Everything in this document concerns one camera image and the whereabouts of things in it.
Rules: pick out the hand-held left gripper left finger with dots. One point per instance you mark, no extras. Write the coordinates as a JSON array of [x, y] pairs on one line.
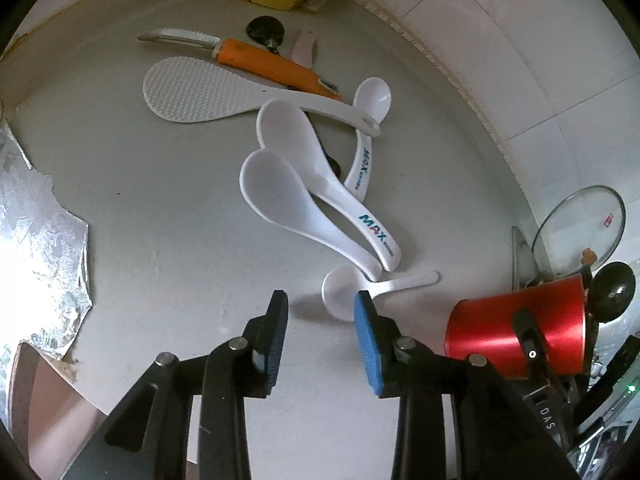
[[277, 345]]

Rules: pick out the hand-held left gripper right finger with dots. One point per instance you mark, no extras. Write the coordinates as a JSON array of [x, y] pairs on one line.
[[367, 350]]

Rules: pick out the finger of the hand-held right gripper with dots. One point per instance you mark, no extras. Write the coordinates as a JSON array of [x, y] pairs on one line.
[[530, 345]]

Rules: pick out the red metal canister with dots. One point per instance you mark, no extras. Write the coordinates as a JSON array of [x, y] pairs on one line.
[[490, 330]]

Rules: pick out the small white spoon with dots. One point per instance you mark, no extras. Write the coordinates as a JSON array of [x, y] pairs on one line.
[[340, 290]]

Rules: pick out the black plastic spoon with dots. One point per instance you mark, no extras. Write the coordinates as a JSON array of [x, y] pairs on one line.
[[610, 290], [265, 30]]

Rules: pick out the plain white soup spoon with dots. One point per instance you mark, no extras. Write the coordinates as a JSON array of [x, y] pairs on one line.
[[270, 185]]

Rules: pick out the large printed white spoon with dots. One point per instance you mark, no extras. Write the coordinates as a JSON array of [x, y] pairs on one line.
[[282, 125]]

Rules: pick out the slim printed white spoon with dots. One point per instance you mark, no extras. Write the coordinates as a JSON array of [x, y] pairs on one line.
[[372, 97]]

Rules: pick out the white rice paddle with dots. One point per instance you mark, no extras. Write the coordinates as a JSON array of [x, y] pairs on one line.
[[190, 90]]

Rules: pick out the stainless steel gas stove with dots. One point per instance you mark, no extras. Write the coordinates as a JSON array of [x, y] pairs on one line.
[[522, 260]]

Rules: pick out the glass pan lid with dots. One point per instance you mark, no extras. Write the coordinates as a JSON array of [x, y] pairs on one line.
[[570, 225]]

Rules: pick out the aluminium foil sheet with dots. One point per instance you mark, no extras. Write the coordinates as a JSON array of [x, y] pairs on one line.
[[35, 235]]

